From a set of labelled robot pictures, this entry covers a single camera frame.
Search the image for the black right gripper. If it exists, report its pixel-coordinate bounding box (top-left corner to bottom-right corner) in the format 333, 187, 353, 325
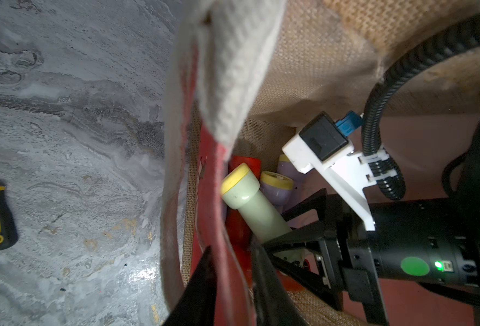
263, 197, 480, 325

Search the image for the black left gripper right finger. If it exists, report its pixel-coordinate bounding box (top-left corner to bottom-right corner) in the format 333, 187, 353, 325
251, 244, 307, 325

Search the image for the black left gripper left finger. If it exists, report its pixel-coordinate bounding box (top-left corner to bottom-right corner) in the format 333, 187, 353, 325
164, 246, 217, 326

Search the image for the purple flashlight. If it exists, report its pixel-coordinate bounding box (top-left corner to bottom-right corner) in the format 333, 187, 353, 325
278, 154, 307, 183
259, 171, 294, 213

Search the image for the pale green flashlight front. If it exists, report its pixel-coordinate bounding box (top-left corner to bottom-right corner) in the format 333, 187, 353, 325
220, 163, 292, 244

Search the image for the jute and red tote bag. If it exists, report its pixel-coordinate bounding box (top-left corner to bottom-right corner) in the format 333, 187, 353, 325
160, 0, 480, 326

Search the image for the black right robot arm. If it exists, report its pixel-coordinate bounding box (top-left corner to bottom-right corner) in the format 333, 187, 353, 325
250, 1, 480, 200

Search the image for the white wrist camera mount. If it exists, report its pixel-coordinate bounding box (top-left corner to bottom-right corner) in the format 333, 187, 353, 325
282, 112, 398, 232

